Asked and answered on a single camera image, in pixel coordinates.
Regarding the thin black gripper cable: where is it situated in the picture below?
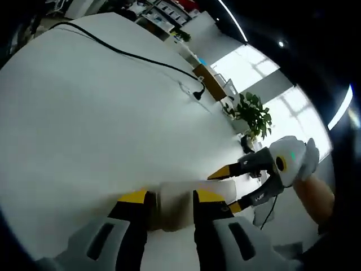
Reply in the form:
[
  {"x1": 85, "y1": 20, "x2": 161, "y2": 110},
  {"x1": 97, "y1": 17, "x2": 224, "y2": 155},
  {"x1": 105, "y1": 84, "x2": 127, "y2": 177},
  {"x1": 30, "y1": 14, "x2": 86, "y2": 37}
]
[{"x1": 258, "y1": 194, "x2": 279, "y2": 230}]

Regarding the black table cable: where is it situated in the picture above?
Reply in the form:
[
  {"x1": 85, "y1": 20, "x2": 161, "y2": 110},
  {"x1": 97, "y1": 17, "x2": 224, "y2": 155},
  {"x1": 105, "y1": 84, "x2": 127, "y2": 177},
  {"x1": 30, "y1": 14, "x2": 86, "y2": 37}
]
[{"x1": 48, "y1": 21, "x2": 206, "y2": 102}]

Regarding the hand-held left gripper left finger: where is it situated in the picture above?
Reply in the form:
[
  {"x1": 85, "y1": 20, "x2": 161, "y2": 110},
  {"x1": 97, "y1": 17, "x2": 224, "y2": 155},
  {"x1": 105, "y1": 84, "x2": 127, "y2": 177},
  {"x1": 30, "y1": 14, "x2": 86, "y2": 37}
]
[{"x1": 36, "y1": 189, "x2": 149, "y2": 271}]

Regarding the person's right hand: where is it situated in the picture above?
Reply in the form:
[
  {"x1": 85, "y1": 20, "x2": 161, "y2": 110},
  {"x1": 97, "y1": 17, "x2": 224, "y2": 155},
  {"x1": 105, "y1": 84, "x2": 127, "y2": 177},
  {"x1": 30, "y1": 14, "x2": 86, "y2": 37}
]
[{"x1": 293, "y1": 137, "x2": 321, "y2": 187}]

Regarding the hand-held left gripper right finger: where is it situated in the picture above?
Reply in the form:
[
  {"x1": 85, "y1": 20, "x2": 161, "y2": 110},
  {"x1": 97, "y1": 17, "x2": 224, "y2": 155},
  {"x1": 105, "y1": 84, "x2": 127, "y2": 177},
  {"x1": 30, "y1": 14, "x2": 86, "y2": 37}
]
[{"x1": 192, "y1": 189, "x2": 303, "y2": 271}]

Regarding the wide bright window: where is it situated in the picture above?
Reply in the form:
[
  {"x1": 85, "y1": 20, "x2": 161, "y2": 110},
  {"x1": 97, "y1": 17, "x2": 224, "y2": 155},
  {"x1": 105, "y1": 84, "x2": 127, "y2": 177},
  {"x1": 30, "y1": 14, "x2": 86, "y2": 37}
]
[{"x1": 264, "y1": 84, "x2": 330, "y2": 159}]

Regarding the black object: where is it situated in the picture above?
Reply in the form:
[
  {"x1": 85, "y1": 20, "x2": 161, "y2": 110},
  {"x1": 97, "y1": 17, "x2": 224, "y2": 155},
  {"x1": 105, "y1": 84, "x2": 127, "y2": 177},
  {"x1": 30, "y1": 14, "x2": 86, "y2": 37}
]
[{"x1": 240, "y1": 134, "x2": 255, "y2": 154}]

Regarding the potted green plant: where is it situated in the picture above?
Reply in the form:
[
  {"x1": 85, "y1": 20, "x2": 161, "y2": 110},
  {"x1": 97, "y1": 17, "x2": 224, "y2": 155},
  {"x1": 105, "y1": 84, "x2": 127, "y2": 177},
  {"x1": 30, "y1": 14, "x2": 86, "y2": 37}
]
[{"x1": 223, "y1": 92, "x2": 274, "y2": 141}]

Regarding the beige cutlery case base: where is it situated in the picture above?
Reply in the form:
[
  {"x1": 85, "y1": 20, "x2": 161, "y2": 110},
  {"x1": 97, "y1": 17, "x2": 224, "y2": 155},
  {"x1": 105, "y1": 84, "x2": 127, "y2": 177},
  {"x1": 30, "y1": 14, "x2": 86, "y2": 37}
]
[{"x1": 147, "y1": 191, "x2": 199, "y2": 233}]

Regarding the shelf with white bins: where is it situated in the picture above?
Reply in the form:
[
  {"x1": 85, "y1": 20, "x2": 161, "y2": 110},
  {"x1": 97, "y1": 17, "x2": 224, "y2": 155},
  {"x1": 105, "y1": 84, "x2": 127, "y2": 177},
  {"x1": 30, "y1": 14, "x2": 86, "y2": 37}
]
[{"x1": 134, "y1": 0, "x2": 199, "y2": 32}]

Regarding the small green plant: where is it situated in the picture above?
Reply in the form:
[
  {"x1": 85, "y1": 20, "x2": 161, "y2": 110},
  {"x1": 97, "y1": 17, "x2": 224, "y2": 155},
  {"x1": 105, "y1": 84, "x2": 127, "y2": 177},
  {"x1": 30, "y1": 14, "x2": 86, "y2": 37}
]
[{"x1": 171, "y1": 29, "x2": 192, "y2": 43}]

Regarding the narrow bright window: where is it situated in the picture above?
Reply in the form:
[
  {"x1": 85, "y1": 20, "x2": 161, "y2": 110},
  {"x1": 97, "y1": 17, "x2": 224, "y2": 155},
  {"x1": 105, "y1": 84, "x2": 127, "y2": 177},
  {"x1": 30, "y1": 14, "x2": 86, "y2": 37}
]
[{"x1": 209, "y1": 44, "x2": 280, "y2": 94}]

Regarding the brown cardboard box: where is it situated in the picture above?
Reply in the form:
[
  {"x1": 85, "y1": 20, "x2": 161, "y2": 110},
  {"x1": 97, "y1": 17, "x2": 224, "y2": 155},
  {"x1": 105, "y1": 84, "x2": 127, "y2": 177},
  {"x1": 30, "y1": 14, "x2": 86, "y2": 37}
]
[{"x1": 192, "y1": 64, "x2": 227, "y2": 102}]

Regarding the long curved ceiling light strip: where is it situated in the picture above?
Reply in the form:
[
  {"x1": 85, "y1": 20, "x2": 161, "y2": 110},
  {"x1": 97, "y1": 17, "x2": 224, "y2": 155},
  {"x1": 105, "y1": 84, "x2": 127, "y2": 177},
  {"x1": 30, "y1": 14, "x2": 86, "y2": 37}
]
[{"x1": 218, "y1": 0, "x2": 249, "y2": 43}]

